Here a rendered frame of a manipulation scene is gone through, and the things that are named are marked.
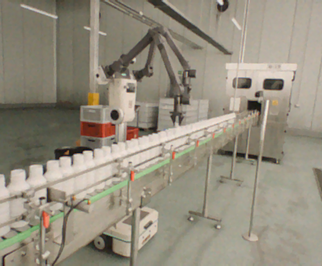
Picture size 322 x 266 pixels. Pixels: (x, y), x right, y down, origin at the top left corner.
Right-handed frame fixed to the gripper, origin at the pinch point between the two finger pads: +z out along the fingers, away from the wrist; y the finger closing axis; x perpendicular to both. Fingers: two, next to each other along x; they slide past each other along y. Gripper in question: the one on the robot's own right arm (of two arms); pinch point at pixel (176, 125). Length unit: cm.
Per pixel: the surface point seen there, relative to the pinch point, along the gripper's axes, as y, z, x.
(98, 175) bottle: 3, 13, -89
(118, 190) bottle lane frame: 5, 22, -79
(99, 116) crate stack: -178, 13, 135
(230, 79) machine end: -54, -61, 436
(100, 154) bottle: 2, 4, -88
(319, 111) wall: 170, 23, 987
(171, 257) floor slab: -11, 118, 24
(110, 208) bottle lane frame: 5, 29, -84
